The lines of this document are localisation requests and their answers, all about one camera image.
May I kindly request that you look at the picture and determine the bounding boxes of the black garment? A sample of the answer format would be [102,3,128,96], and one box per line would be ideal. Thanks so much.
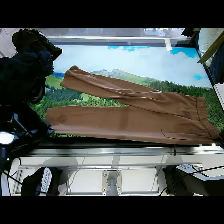
[12,28,63,62]

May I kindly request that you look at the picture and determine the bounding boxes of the silver frame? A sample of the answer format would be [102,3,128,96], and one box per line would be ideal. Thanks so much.
[0,33,224,197]

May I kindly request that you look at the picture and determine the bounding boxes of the black cable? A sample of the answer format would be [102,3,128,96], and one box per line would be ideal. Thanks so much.
[190,164,224,175]
[66,167,82,195]

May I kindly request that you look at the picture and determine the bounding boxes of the brown trousers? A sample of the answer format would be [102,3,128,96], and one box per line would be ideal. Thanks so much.
[44,65,222,146]

